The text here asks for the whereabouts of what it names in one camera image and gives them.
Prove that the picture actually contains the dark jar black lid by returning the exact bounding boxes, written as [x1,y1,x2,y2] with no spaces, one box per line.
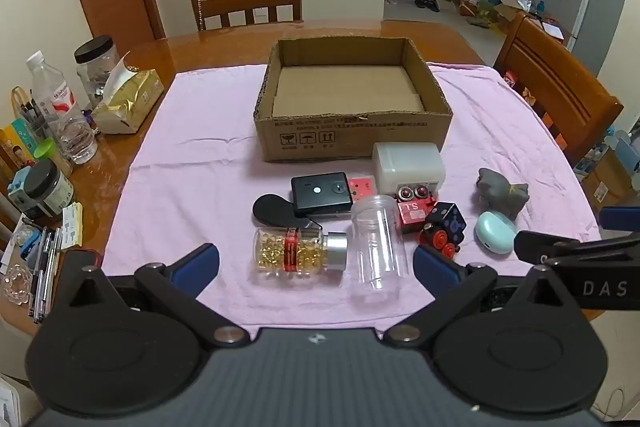
[20,158,76,220]

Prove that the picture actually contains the gold capsule bottle silver cap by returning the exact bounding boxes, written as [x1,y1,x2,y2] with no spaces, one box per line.
[252,227,349,285]

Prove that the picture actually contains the clear jar black lid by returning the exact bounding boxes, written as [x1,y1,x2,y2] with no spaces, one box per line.
[74,35,127,108]

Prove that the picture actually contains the pink table cloth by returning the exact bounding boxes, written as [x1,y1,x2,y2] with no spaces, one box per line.
[102,62,601,342]

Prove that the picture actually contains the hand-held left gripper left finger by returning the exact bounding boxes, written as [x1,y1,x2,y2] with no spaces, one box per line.
[42,243,251,348]

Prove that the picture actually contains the bundle of pens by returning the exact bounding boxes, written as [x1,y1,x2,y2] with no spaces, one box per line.
[29,227,64,324]

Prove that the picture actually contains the brown cardboard carton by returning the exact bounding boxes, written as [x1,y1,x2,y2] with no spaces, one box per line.
[580,147,637,208]

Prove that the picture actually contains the pen holder bag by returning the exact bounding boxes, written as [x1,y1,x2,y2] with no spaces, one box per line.
[11,86,52,145]

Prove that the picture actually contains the clear plastic jar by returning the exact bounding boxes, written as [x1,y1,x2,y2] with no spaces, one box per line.
[350,195,412,304]

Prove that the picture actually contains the black rectangular device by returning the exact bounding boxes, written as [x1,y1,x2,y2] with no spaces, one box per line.
[291,172,353,219]

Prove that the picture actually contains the black oval case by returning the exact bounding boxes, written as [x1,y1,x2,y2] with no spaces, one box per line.
[252,193,322,231]

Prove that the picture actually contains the gold tissue pack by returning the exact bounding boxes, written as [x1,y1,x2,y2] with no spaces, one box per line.
[91,56,165,135]

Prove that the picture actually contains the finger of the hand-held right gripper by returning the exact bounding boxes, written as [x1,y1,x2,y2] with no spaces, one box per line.
[514,230,640,267]
[599,206,640,231]

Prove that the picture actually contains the white translucent plastic box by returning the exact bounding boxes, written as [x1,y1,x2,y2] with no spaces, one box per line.
[372,142,446,198]

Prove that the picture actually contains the grey elephant figurine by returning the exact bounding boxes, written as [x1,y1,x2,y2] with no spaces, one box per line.
[475,168,531,221]

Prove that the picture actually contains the teal earbud case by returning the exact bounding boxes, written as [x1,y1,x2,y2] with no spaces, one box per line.
[473,211,519,255]

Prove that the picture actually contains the white paper card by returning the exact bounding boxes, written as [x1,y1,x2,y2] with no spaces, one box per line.
[62,202,84,251]

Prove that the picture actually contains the red card case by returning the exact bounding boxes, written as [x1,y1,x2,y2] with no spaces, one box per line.
[347,176,379,204]

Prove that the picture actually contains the black toy train red wheels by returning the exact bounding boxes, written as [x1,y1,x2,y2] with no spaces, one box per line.
[419,202,467,259]

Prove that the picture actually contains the glass ashtray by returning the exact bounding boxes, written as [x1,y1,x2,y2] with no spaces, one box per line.
[0,263,39,308]

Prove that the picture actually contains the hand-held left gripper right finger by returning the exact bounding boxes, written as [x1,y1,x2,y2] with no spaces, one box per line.
[382,244,596,348]

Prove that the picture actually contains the clear water bottle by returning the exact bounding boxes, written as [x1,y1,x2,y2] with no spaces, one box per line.
[26,51,98,165]

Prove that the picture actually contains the cardboard box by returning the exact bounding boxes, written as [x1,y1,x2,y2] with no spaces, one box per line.
[253,37,453,162]

